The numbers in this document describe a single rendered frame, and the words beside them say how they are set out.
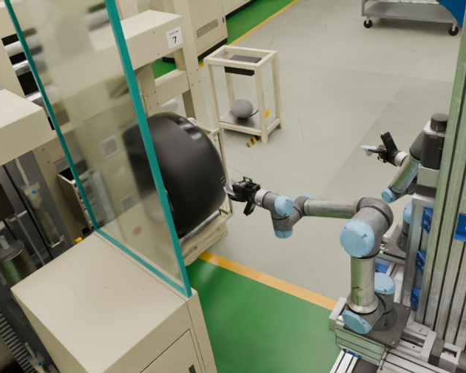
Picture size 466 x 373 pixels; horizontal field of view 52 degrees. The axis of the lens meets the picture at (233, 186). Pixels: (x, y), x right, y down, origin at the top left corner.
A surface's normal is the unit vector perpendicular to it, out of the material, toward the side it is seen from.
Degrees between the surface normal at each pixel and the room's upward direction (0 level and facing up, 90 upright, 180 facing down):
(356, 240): 82
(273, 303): 0
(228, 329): 0
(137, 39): 90
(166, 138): 23
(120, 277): 0
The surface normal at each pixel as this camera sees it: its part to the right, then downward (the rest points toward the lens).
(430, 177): -0.54, 0.55
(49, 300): -0.12, -0.80
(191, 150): 0.43, -0.31
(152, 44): 0.72, 0.33
